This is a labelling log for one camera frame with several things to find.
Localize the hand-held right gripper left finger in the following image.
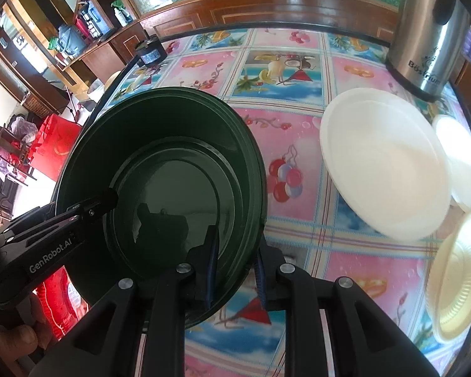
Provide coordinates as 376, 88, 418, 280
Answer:
29, 225, 222, 377

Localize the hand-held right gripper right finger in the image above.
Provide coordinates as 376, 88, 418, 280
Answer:
254, 239, 441, 377

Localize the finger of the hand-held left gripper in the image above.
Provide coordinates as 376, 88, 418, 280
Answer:
58, 188, 119, 221
0, 203, 59, 240

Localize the dark green plastic bowl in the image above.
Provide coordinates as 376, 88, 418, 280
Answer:
55, 86, 267, 328

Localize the large white paper bowl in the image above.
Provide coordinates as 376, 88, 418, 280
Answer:
320, 88, 452, 242

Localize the person's left hand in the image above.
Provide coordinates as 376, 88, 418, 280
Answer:
0, 294, 43, 366

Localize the red gift bag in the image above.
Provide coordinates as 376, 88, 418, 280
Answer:
27, 113, 83, 181

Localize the small dark round jar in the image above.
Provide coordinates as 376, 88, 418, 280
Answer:
135, 37, 167, 67

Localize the blue grey kettle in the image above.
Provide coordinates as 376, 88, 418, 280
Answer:
57, 24, 87, 56

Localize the white bottle green top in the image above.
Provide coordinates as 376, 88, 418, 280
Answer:
112, 0, 134, 24

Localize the cream patterned plastic bowl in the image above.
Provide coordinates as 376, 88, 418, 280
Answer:
426, 211, 471, 344

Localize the small white paper bowl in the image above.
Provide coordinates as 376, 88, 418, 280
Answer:
432, 115, 471, 210

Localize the wooden cabinet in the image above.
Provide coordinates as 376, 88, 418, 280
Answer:
0, 0, 471, 118

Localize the stainless steel thermos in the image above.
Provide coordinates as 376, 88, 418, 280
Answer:
384, 0, 471, 101

